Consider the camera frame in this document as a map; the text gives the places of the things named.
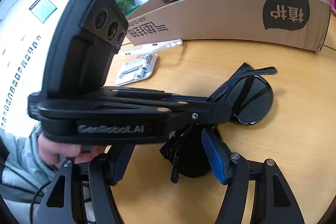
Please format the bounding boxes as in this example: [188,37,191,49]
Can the black sunglasses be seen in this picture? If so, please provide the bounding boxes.
[159,63,277,183]

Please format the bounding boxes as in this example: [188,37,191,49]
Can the person's left hand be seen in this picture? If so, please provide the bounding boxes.
[38,134,106,167]

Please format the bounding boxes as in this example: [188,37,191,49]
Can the white folding phone stand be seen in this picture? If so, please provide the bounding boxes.
[115,53,158,86]

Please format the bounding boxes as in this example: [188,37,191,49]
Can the person's light grey sleeve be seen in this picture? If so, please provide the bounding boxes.
[0,122,57,204]

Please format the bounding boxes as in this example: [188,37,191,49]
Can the white phone case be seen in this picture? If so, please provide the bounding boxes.
[118,39,183,56]

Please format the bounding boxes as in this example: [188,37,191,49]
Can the green potted plant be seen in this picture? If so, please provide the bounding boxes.
[115,0,135,14]

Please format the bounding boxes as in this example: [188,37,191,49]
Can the cardboard box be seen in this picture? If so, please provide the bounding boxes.
[127,0,331,52]

